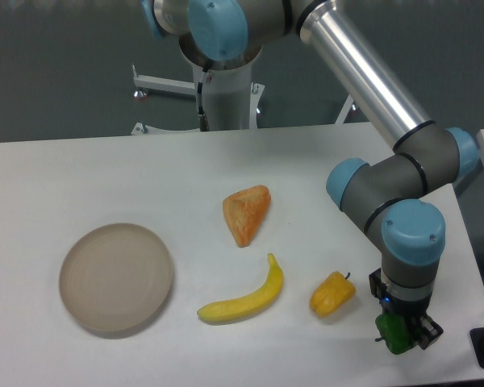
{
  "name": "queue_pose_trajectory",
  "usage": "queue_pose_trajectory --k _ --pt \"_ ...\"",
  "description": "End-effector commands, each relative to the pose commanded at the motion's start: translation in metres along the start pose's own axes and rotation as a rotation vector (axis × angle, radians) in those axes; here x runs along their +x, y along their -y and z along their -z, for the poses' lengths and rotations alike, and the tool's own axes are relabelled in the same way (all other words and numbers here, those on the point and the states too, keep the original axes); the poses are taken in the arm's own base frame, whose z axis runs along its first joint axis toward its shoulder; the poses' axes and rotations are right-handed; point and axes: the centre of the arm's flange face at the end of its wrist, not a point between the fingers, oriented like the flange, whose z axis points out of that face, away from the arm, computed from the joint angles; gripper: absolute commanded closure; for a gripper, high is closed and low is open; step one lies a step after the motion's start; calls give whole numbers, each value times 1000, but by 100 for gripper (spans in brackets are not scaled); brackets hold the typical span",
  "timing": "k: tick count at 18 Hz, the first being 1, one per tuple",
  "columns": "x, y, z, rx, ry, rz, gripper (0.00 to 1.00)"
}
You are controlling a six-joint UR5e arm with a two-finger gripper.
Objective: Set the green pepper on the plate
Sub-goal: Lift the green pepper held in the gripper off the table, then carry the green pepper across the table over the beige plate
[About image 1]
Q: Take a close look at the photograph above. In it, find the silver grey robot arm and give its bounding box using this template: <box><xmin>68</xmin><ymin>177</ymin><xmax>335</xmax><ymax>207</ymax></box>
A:
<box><xmin>142</xmin><ymin>1</ymin><xmax>478</xmax><ymax>354</ymax></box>

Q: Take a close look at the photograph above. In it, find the orange toy bread wedge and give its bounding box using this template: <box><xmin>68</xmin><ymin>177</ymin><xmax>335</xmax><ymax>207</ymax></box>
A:
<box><xmin>223</xmin><ymin>185</ymin><xmax>271</xmax><ymax>248</ymax></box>

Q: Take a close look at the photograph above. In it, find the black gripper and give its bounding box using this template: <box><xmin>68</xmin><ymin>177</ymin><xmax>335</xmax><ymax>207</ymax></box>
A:
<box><xmin>369</xmin><ymin>268</ymin><xmax>444</xmax><ymax>350</ymax></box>

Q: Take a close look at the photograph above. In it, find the yellow toy banana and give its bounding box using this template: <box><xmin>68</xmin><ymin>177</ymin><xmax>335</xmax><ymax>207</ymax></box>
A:
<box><xmin>197</xmin><ymin>253</ymin><xmax>284</xmax><ymax>324</ymax></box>

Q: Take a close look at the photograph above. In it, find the beige round plate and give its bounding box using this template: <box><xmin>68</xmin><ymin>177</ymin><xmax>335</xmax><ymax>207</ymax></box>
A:
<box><xmin>59</xmin><ymin>223</ymin><xmax>173</xmax><ymax>339</ymax></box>

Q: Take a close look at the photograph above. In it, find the yellow toy pepper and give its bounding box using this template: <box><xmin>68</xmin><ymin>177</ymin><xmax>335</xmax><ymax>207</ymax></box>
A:
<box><xmin>309</xmin><ymin>271</ymin><xmax>357</xmax><ymax>318</ymax></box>

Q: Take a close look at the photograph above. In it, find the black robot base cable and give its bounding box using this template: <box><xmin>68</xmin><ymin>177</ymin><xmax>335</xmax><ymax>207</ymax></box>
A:
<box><xmin>197</xmin><ymin>60</ymin><xmax>213</xmax><ymax>132</ymax></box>

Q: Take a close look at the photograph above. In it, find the green toy pepper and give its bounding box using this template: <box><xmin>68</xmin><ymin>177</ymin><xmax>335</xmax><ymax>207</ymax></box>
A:
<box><xmin>375</xmin><ymin>313</ymin><xmax>413</xmax><ymax>355</ymax></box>

